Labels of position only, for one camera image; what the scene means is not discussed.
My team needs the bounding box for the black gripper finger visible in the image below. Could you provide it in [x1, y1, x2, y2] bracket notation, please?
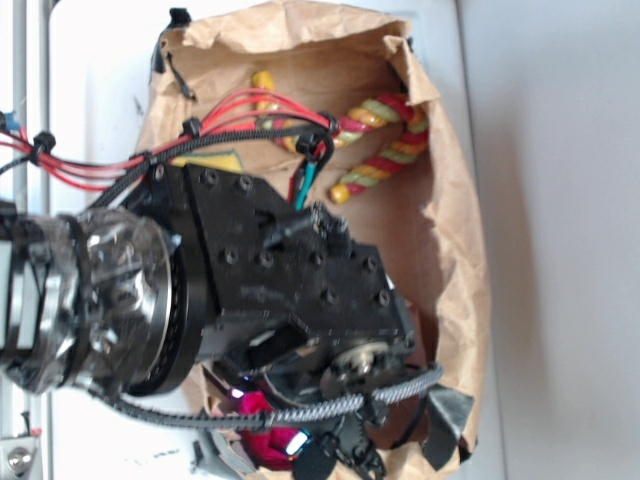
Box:
[292, 430, 338, 480]

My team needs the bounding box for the red yellow green rope toy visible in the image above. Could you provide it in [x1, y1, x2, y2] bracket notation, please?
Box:
[251, 70, 429, 210]

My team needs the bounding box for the aluminium frame rail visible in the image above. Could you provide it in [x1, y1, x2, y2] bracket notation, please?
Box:
[1, 1, 54, 479]

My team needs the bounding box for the yellow green sponge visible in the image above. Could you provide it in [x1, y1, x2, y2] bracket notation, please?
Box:
[170, 150, 244, 173]

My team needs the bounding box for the red wire bundle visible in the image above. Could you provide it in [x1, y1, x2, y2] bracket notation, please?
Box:
[0, 88, 341, 191]

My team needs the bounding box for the silver corner bracket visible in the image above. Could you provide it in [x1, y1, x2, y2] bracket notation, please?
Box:
[0, 436, 44, 480]

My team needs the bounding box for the grey braided cable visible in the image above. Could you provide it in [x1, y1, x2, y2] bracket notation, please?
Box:
[74, 362, 445, 434]

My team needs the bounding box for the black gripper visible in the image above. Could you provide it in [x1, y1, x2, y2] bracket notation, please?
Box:
[123, 165, 416, 415]

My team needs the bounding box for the brown paper bag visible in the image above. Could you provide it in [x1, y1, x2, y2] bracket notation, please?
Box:
[130, 0, 493, 480]

